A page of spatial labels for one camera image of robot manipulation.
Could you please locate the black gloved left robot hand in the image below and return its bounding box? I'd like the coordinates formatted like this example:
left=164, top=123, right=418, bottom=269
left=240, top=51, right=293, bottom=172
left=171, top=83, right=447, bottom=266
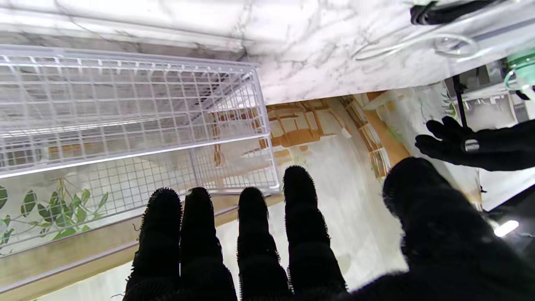
left=415, top=116, right=535, bottom=172

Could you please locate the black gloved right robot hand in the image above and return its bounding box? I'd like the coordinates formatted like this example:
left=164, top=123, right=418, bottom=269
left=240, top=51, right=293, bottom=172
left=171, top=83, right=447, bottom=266
left=123, top=157, right=535, bottom=301

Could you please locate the white power strip with cord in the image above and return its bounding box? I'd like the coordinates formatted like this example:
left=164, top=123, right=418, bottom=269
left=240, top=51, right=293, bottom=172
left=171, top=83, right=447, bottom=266
left=353, top=33, right=481, bottom=63

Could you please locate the white wire mesh drawer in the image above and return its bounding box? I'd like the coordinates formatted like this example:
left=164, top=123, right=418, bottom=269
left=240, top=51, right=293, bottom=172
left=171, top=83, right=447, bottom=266
left=0, top=45, right=271, bottom=178

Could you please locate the printed cafe scene backdrop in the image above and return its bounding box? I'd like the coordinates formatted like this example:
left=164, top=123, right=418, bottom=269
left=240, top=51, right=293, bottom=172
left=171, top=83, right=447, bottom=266
left=0, top=82, right=481, bottom=301

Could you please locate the teal round fixture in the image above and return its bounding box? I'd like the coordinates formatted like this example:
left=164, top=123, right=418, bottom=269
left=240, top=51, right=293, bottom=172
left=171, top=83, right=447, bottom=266
left=504, top=49, right=535, bottom=90

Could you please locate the black coiled cable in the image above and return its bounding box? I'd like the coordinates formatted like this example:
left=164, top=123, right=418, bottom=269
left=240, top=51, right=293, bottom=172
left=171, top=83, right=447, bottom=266
left=410, top=0, right=500, bottom=26

